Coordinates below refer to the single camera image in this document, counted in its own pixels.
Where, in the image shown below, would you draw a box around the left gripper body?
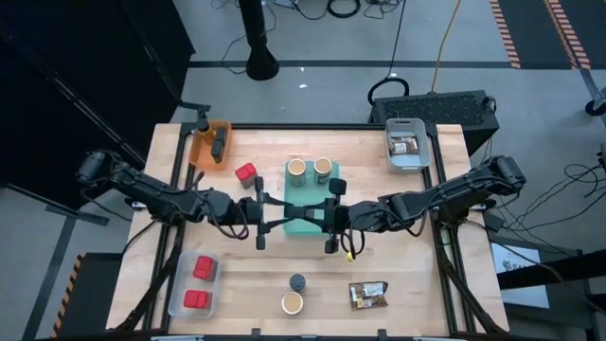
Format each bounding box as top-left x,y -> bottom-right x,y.
234,177 -> 266,252

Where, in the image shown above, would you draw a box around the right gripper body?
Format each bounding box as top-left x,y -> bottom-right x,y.
325,178 -> 357,255

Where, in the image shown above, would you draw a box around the teal plastic bin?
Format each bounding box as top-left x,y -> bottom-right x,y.
282,159 -> 342,237

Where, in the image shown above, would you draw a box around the tan lid glass spice jar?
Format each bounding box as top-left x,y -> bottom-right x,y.
312,156 -> 334,186
286,158 -> 308,188

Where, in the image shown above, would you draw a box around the red lid spice tin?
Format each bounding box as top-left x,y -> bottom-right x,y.
235,162 -> 259,189
183,288 -> 213,311
192,255 -> 219,281

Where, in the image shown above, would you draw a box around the paper cup front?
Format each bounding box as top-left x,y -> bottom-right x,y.
280,291 -> 305,316

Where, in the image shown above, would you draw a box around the orange plastic bin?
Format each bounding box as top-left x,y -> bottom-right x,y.
188,118 -> 233,171

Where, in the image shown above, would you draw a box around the grey plastic bin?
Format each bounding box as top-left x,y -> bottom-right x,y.
383,117 -> 433,174

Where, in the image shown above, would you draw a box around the clear plastic bin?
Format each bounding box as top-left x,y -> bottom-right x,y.
166,250 -> 223,319

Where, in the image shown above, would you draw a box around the black computer case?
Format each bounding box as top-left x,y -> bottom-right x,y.
367,89 -> 501,155

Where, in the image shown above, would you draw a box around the black power adapter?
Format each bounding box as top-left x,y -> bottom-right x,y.
482,210 -> 508,233

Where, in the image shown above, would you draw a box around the black floor stand pole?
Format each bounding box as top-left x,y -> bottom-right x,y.
238,0 -> 280,81

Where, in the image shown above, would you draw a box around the black platform hazard stripes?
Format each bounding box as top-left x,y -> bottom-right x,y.
50,252 -> 124,339

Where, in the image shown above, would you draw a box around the black partition foot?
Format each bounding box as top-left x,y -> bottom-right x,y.
0,182 -> 111,227

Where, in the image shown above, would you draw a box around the white printed sign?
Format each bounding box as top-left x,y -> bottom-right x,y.
490,241 -> 553,310

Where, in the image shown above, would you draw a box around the black metal beam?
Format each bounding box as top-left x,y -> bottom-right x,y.
495,248 -> 606,291

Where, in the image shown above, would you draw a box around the black partition curtain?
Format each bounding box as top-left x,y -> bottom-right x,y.
0,0 -> 196,212

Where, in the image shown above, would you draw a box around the black mat orange stripes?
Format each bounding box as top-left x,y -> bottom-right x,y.
489,0 -> 606,71

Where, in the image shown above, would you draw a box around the black caster wheel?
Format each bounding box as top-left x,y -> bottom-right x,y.
584,97 -> 606,117

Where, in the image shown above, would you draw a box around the black table frame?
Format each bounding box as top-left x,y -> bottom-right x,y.
111,106 -> 510,338

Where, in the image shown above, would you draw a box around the black hanging cable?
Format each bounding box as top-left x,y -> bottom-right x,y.
366,0 -> 411,108

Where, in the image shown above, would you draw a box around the black coiled floor cable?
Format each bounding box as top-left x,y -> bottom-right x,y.
326,0 -> 362,20

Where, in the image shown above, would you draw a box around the yellow cable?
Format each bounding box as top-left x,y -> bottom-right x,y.
429,0 -> 463,94

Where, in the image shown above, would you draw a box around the black cable bundle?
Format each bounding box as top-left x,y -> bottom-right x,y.
472,135 -> 606,238

